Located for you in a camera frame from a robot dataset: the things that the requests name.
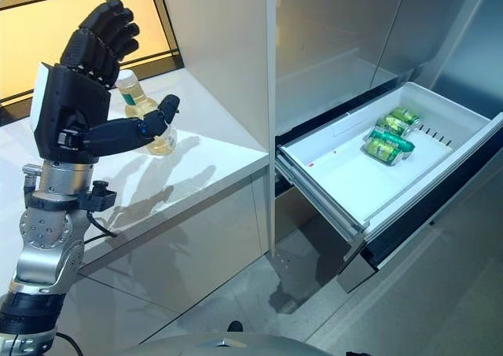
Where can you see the stainless steel fridge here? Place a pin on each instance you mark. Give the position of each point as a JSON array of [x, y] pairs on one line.
[[334, 30]]

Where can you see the white fridge drawer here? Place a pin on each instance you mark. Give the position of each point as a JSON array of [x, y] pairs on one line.
[[353, 183]]

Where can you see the black left robot foot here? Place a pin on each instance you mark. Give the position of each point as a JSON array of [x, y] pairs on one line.
[[235, 327]]

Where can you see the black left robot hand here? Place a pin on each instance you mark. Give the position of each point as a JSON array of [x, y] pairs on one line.
[[67, 108]]

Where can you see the yellow drink bottle white cap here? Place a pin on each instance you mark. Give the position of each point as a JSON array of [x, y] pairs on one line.
[[135, 104]]

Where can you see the white tall cabinet panel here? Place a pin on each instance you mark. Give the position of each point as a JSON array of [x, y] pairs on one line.
[[220, 45]]

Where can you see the dark green drink can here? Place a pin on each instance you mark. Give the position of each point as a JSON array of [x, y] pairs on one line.
[[389, 138]]

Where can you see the amber window with dark frame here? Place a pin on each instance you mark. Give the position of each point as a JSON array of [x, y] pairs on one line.
[[27, 26]]

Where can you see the grey robot torso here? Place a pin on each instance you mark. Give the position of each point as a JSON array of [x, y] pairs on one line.
[[236, 346]]

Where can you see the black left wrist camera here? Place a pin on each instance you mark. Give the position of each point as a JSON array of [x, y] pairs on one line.
[[100, 197]]

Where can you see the white counter cabinet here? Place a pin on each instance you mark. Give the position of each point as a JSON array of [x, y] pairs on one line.
[[188, 199]]

